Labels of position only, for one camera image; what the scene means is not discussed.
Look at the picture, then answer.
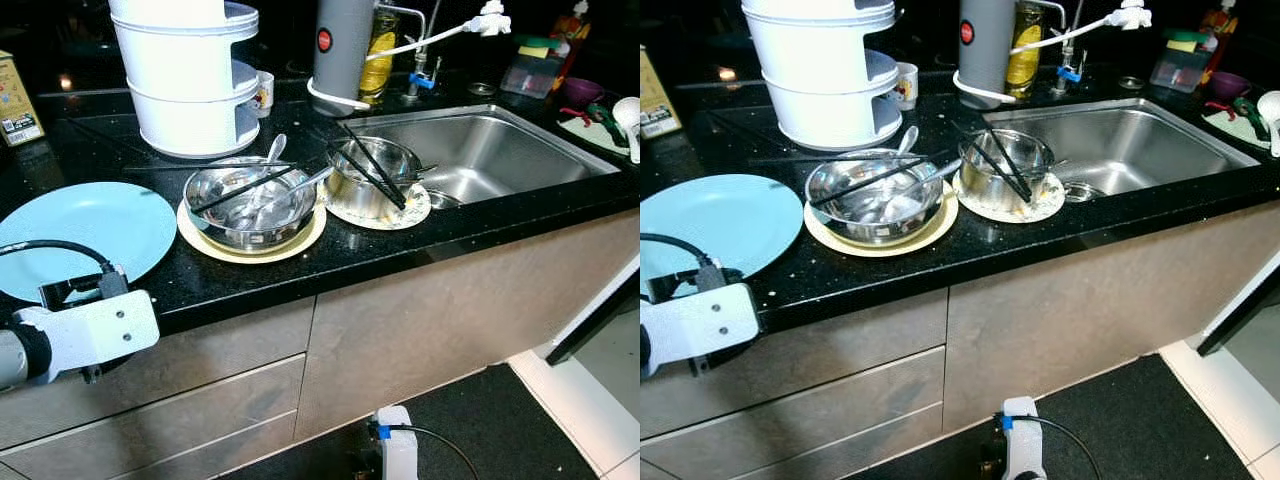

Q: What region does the small steel pot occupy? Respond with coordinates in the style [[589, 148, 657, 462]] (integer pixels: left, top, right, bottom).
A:
[[325, 136, 423, 221], [958, 128, 1056, 213]]

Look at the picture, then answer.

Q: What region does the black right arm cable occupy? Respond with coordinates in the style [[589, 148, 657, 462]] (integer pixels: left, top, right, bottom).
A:
[[1010, 415, 1106, 480], [385, 425, 481, 480]]

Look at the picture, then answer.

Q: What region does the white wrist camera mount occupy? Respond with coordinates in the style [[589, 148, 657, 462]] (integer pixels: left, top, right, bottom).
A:
[[10, 290, 161, 386], [375, 405, 419, 480], [1002, 397, 1046, 480], [640, 283, 761, 379]]

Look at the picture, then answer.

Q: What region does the clear plastic container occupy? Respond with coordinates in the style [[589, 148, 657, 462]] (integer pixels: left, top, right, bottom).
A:
[[500, 35, 569, 99], [1148, 28, 1216, 93]]

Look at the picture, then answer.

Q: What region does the white patterned plate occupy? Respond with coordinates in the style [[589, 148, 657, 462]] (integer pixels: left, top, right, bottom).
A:
[[322, 180, 432, 231], [952, 172, 1067, 224]]

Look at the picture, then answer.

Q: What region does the purple cup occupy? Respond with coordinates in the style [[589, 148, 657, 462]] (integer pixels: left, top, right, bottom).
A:
[[560, 77, 605, 111], [1208, 70, 1253, 104]]

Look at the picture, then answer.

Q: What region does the grey cabinet door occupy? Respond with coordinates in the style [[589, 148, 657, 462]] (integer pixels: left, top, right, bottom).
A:
[[940, 205, 1280, 436], [295, 210, 640, 441]]

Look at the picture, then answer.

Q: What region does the black cabinet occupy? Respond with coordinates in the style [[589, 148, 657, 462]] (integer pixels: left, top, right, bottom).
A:
[[1195, 255, 1280, 356], [545, 262, 640, 366]]

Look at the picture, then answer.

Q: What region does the white tiered steamer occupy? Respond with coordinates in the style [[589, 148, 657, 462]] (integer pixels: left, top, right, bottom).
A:
[[742, 0, 899, 151], [108, 0, 261, 159]]

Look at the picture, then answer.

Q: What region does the pale green cloth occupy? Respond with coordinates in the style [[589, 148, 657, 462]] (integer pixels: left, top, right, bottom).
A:
[[1200, 97, 1280, 153], [555, 103, 640, 161]]

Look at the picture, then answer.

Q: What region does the stainless steel sink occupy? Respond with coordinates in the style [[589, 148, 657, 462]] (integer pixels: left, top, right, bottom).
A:
[[320, 104, 621, 209], [955, 97, 1261, 201]]

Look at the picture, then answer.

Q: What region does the yellow oil bottle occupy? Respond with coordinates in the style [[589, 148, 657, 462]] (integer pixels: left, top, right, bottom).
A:
[[358, 5, 399, 104], [1005, 0, 1046, 98]]

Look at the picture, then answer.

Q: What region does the grey cylinder water filter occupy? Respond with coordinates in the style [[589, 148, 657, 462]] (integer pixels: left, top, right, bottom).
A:
[[958, 0, 1019, 98], [312, 0, 376, 104]]

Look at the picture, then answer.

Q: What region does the white hose with spray head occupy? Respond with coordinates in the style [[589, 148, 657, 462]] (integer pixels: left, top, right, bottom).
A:
[[952, 0, 1153, 106], [306, 0, 513, 113]]

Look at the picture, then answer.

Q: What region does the white rice spoon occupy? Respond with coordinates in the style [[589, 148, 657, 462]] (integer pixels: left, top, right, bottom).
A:
[[612, 97, 640, 164], [1257, 90, 1280, 158]]

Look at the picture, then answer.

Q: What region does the steel spoon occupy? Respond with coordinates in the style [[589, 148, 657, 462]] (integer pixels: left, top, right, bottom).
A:
[[885, 125, 921, 206], [255, 133, 289, 216], [240, 165, 334, 213], [872, 157, 965, 208]]

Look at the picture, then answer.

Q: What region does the red bottle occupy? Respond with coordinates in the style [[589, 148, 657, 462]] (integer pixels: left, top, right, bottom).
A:
[[1205, 0, 1241, 56], [555, 0, 591, 61]]

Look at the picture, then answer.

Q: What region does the green handled tool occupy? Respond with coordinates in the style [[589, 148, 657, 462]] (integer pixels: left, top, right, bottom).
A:
[[585, 100, 629, 146], [1232, 95, 1271, 141]]

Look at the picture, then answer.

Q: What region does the large steel bowl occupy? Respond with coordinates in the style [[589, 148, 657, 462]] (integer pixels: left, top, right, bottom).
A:
[[183, 157, 318, 251], [805, 148, 943, 244]]

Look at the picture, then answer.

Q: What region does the steel tap with blue clip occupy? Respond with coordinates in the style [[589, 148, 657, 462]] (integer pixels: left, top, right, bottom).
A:
[[375, 0, 441, 99], [1040, 0, 1086, 93]]

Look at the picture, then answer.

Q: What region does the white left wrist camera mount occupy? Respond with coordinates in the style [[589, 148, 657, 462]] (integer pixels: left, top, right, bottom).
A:
[[640, 283, 761, 379], [10, 290, 161, 386]]

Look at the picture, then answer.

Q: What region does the cream yellow plate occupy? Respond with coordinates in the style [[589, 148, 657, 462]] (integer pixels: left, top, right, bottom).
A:
[[177, 195, 328, 265], [803, 187, 958, 258]]

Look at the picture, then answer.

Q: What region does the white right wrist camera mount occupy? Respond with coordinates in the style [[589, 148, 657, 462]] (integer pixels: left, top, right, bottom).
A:
[[1002, 397, 1046, 480], [375, 405, 419, 480]]

